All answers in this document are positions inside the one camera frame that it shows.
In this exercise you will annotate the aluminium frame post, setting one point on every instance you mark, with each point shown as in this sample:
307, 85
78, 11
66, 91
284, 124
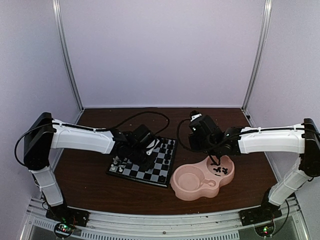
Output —
264, 29
65, 53

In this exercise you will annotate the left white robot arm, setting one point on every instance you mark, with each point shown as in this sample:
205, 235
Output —
48, 133

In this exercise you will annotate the black and white chessboard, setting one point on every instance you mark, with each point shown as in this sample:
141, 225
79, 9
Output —
158, 168

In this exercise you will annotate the right aluminium frame post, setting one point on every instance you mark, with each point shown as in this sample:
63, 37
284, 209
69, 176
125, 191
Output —
264, 29

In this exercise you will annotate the pink double pet bowl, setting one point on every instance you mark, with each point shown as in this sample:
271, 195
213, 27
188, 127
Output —
193, 181

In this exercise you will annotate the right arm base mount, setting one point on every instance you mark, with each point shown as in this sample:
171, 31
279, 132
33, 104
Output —
258, 215

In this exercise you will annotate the pile of black chess pieces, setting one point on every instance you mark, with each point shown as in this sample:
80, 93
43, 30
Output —
218, 170

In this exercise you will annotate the left aluminium frame post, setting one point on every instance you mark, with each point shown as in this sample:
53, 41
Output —
65, 53

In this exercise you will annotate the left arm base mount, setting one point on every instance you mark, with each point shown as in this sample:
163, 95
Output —
69, 216

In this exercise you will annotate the front aluminium rail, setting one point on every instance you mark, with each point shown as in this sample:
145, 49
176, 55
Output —
223, 225

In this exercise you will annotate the black rook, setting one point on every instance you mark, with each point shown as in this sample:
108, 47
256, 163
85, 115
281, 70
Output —
163, 178

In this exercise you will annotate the black knight chess piece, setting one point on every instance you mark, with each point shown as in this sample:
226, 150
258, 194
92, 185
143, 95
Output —
171, 146

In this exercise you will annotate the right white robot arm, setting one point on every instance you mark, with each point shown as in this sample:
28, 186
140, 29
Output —
302, 139

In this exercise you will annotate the white knight piece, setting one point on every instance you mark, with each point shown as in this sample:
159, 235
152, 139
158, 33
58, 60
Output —
115, 161

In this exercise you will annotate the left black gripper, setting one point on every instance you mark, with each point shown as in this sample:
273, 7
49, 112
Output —
146, 166

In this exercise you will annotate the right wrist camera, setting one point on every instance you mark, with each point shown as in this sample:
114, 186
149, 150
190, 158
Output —
194, 115

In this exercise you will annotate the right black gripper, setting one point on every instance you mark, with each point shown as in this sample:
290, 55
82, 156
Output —
194, 145

